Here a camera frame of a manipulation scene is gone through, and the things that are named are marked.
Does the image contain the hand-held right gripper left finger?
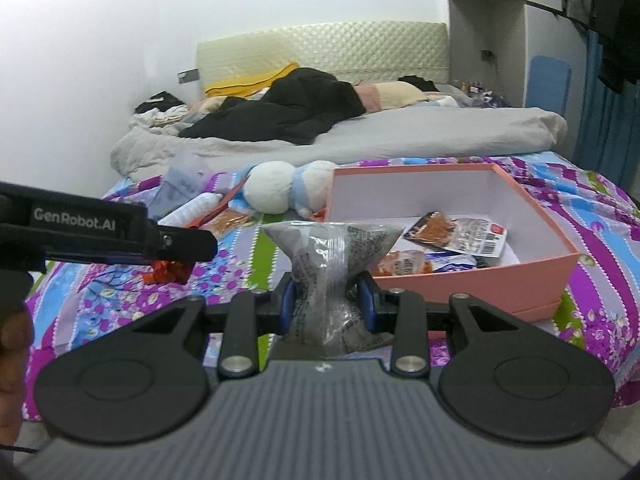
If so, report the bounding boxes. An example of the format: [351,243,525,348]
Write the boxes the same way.
[127,280,297,381]

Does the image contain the black jacket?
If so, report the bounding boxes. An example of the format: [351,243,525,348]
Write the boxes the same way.
[179,67,366,146]

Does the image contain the colourful floral bed sheet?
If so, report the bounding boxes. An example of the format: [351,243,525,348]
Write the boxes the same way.
[22,156,640,408]

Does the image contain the clear zip bag blue print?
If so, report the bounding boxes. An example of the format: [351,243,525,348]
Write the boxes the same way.
[152,157,206,218]

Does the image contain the white and blue plush toy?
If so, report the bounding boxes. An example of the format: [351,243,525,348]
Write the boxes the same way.
[235,160,341,219]

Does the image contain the pink cardboard box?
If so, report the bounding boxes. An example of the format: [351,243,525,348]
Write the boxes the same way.
[325,162,581,341]

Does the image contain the cream quilted headboard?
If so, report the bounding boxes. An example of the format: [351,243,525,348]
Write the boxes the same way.
[196,21,447,96]

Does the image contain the pink and beige pillow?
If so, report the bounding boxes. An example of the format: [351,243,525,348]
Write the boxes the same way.
[355,81,428,111]

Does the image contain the row of small bottles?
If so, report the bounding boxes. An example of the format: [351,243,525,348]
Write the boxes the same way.
[457,80,501,103]

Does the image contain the blue instant noodle packet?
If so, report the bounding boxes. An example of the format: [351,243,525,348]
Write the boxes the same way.
[425,251,493,275]

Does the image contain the labelled orange snack packet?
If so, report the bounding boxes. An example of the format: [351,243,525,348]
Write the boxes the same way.
[440,216,509,259]

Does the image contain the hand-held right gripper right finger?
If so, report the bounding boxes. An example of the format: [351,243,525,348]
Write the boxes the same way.
[356,272,522,377]

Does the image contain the white spray bottle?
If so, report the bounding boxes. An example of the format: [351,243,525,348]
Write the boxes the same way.
[159,192,221,228]

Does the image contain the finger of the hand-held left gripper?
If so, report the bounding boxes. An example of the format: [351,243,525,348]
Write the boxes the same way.
[149,222,219,264]

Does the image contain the clear plastic bag grey contents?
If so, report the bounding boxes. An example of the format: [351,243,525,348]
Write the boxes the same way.
[262,220,405,361]

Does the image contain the person's left hand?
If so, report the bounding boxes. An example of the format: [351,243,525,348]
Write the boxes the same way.
[0,307,33,443]

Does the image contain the black garment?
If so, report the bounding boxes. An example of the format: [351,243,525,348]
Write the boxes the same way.
[397,75,441,93]

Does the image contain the blue panel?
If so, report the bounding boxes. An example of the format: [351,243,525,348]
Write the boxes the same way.
[530,55,572,111]

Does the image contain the hanging dark clothes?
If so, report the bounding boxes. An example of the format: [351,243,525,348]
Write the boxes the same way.
[557,0,640,93]

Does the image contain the yellow blanket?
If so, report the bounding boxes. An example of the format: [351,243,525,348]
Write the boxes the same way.
[205,62,300,98]

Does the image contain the purple patterned cloth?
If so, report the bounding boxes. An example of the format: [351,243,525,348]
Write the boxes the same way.
[470,91,512,109]

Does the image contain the blue curtain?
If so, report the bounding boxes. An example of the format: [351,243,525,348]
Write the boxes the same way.
[575,30,640,201]

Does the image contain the pile of clothes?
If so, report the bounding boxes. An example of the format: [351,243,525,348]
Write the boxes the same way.
[129,91,191,133]

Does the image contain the red candy wrapper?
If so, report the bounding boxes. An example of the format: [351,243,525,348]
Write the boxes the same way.
[150,260,192,284]

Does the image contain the grey duvet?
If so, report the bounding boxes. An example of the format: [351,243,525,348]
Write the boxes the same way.
[110,107,568,181]

